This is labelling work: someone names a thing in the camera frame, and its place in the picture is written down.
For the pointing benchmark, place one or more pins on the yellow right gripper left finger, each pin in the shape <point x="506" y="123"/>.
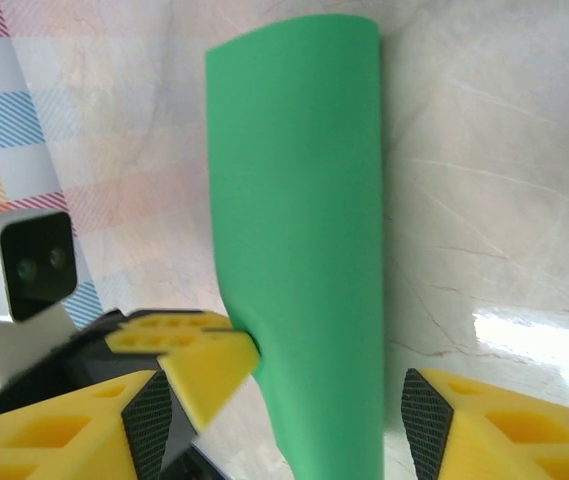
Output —
<point x="39" y="445"/>

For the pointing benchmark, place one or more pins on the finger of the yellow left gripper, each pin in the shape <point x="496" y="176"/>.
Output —
<point x="214" y="375"/>
<point x="164" y="332"/>

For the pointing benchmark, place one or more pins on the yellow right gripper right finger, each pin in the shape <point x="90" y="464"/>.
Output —
<point x="524" y="440"/>

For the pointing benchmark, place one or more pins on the green paper sheet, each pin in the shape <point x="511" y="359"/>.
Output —
<point x="294" y="200"/>

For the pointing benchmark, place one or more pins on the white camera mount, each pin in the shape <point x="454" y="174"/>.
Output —
<point x="19" y="345"/>

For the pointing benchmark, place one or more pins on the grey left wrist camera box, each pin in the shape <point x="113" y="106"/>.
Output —
<point x="29" y="265"/>

